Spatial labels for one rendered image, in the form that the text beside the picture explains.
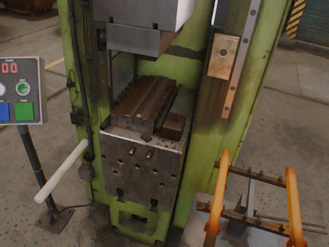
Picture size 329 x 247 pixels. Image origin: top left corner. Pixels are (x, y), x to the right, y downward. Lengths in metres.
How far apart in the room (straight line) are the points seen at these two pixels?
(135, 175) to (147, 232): 0.55
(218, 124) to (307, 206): 1.45
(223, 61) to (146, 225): 1.11
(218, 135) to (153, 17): 0.61
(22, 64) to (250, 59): 0.91
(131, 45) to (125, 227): 1.15
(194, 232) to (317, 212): 1.50
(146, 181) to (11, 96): 0.70
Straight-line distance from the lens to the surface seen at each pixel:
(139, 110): 1.06
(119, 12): 0.86
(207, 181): 1.36
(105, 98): 1.21
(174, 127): 0.98
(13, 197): 2.15
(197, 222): 1.07
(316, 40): 7.01
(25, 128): 1.32
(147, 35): 0.84
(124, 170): 1.16
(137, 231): 1.62
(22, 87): 1.10
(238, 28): 0.93
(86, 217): 1.87
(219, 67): 0.95
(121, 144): 1.05
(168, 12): 0.80
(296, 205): 0.86
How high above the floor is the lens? 1.58
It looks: 37 degrees down
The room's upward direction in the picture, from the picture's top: 6 degrees clockwise
